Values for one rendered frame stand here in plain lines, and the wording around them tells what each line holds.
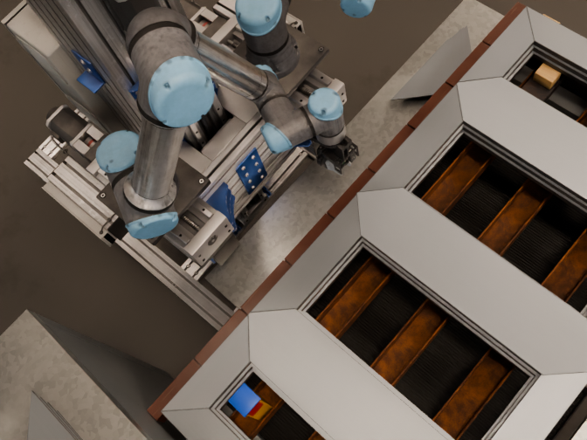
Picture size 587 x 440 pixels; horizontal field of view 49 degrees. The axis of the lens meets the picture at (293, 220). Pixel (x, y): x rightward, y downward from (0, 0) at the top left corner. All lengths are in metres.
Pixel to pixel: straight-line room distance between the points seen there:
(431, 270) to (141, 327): 1.42
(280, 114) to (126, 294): 1.54
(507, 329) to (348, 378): 0.41
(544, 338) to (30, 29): 1.54
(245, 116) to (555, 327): 0.99
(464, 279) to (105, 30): 1.05
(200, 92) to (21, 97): 2.42
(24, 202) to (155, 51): 2.12
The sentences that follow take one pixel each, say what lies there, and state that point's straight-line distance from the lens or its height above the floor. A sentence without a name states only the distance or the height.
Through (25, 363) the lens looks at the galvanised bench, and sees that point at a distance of 1.72.
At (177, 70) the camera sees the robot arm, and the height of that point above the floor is 1.63.
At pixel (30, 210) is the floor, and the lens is 3.19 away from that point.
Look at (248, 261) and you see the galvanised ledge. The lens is 1.97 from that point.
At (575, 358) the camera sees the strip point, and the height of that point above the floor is 0.87.
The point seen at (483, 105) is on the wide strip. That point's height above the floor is 0.87.
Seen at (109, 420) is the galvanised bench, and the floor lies 1.05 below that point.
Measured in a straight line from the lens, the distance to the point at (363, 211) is 1.77.
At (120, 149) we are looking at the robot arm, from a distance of 1.54.
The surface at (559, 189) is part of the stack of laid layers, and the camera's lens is 1.87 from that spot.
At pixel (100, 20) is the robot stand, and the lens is 1.53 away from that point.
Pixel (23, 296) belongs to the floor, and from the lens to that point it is 3.05.
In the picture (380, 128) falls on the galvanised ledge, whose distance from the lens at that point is 2.10.
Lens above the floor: 2.51
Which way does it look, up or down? 67 degrees down
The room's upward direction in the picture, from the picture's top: 23 degrees counter-clockwise
